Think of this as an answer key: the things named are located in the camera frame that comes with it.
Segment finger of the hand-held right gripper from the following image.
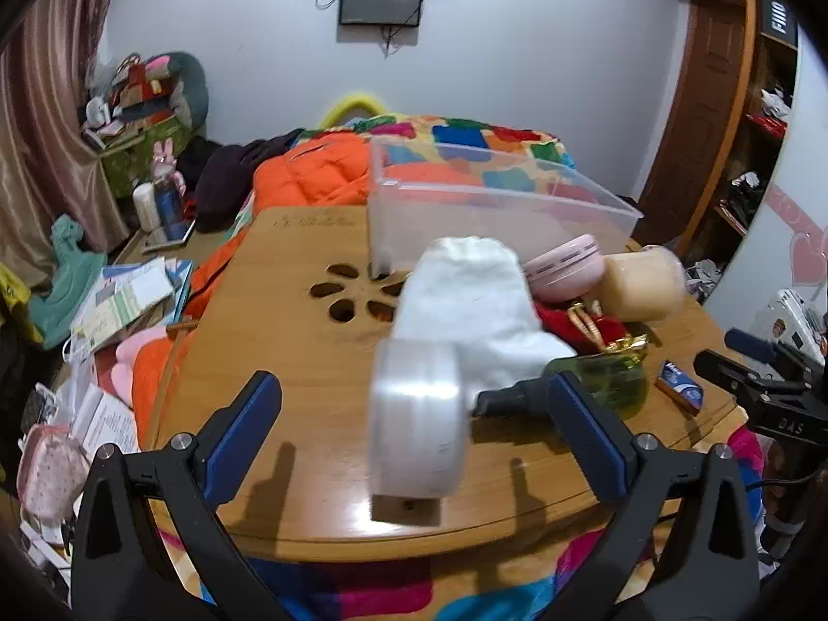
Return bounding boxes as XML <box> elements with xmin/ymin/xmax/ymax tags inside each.
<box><xmin>724</xmin><ymin>329</ymin><xmax>793</xmax><ymax>369</ymax></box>
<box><xmin>694</xmin><ymin>349</ymin><xmax>807</xmax><ymax>406</ymax></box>

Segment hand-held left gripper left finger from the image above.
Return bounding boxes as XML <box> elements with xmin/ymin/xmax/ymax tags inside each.
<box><xmin>70</xmin><ymin>370</ymin><xmax>292</xmax><ymax>621</ymax></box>

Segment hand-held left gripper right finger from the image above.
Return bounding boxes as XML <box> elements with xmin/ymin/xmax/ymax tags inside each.
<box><xmin>546</xmin><ymin>370</ymin><xmax>761</xmax><ymax>621</ymax></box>

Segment green bottle with black cap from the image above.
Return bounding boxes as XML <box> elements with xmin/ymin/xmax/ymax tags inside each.
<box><xmin>471</xmin><ymin>356</ymin><xmax>649</xmax><ymax>418</ymax></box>

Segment small blue box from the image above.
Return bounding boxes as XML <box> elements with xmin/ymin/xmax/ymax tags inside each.
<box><xmin>655</xmin><ymin>361</ymin><xmax>705</xmax><ymax>413</ymax></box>

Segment cream jar with clear lid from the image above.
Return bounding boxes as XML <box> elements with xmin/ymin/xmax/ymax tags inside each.
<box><xmin>592</xmin><ymin>244</ymin><xmax>687</xmax><ymax>323</ymax></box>

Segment white round jar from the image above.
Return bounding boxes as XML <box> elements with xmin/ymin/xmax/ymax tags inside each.
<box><xmin>368</xmin><ymin>338</ymin><xmax>467</xmax><ymax>499</ymax></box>

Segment pink round case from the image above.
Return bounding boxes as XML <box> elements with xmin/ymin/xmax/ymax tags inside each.
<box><xmin>523</xmin><ymin>234</ymin><xmax>605</xmax><ymax>302</ymax></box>

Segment white cloth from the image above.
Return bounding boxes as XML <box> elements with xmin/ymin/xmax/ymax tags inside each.
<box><xmin>391</xmin><ymin>236</ymin><xmax>576</xmax><ymax>392</ymax></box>

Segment clear plastic storage box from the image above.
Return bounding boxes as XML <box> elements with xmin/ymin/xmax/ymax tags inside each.
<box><xmin>367</xmin><ymin>136</ymin><xmax>644</xmax><ymax>276</ymax></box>

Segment white printed bag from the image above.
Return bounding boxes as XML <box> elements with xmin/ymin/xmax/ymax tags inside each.
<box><xmin>756</xmin><ymin>290</ymin><xmax>828</xmax><ymax>363</ymax></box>

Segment wooden desk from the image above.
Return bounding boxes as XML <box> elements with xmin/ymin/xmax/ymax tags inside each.
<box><xmin>147</xmin><ymin>207</ymin><xmax>745</xmax><ymax>560</ymax></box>

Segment gold ornament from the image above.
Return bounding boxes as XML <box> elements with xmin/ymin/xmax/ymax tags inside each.
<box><xmin>568</xmin><ymin>303</ymin><xmax>648</xmax><ymax>357</ymax></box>

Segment pink heart sticker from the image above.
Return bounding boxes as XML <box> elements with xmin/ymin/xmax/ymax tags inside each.
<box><xmin>766</xmin><ymin>184</ymin><xmax>828</xmax><ymax>289</ymax></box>

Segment pile of papers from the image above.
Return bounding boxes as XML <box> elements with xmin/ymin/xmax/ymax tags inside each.
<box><xmin>68</xmin><ymin>255</ymin><xmax>195</xmax><ymax>350</ymax></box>

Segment wooden shelf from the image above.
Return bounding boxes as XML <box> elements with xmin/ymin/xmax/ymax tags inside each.
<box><xmin>712</xmin><ymin>0</ymin><xmax>800</xmax><ymax>253</ymax></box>

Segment pink dotted pouch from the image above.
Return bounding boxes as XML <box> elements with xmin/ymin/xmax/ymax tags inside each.
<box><xmin>16</xmin><ymin>423</ymin><xmax>92</xmax><ymax>522</ymax></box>

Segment dark tablet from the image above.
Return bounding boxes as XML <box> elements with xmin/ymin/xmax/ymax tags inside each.
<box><xmin>141</xmin><ymin>220</ymin><xmax>198</xmax><ymax>253</ymax></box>

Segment wooden door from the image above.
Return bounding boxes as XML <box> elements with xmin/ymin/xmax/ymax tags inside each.
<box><xmin>637</xmin><ymin>0</ymin><xmax>758</xmax><ymax>253</ymax></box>

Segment teal plush dinosaur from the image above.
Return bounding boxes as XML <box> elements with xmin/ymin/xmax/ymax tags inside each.
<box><xmin>29</xmin><ymin>215</ymin><xmax>108</xmax><ymax>350</ymax></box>

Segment white bottle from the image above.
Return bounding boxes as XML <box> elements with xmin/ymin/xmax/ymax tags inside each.
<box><xmin>132</xmin><ymin>182</ymin><xmax>162</xmax><ymax>232</ymax></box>

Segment dark clothes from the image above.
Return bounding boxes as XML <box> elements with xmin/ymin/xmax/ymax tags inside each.
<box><xmin>178</xmin><ymin>129</ymin><xmax>305</xmax><ymax>234</ymax></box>

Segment orange padded jacket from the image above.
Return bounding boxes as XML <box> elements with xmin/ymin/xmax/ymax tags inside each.
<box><xmin>132</xmin><ymin>132</ymin><xmax>480</xmax><ymax>431</ymax></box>

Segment yellow cloth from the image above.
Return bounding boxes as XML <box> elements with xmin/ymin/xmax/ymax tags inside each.
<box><xmin>0</xmin><ymin>265</ymin><xmax>28</xmax><ymax>328</ymax></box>

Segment pink rabbit toy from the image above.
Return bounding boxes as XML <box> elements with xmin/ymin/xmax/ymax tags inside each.
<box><xmin>152</xmin><ymin>139</ymin><xmax>188</xmax><ymax>208</ymax></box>

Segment green patterned box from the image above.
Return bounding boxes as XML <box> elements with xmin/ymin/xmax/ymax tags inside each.
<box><xmin>100</xmin><ymin>120</ymin><xmax>195</xmax><ymax>198</ymax></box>

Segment colourful patchwork blanket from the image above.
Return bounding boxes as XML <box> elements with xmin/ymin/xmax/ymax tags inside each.
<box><xmin>152</xmin><ymin>113</ymin><xmax>771</xmax><ymax>621</ymax></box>

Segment grey pillow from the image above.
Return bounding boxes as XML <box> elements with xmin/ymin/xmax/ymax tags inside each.
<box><xmin>145</xmin><ymin>52</ymin><xmax>211</xmax><ymax>137</ymax></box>

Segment yellow cushion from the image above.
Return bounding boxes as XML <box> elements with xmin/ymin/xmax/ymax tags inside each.
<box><xmin>320</xmin><ymin>92</ymin><xmax>389</xmax><ymax>130</ymax></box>

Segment pile of boxes and toys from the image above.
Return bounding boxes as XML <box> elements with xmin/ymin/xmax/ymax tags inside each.
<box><xmin>84</xmin><ymin>55</ymin><xmax>195</xmax><ymax>143</ymax></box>

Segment pink curtain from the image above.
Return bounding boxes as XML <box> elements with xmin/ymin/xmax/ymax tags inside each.
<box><xmin>0</xmin><ymin>0</ymin><xmax>130</xmax><ymax>292</ymax></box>

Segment small black monitor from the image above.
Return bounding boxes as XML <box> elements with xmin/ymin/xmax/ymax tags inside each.
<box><xmin>337</xmin><ymin>0</ymin><xmax>426</xmax><ymax>27</ymax></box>

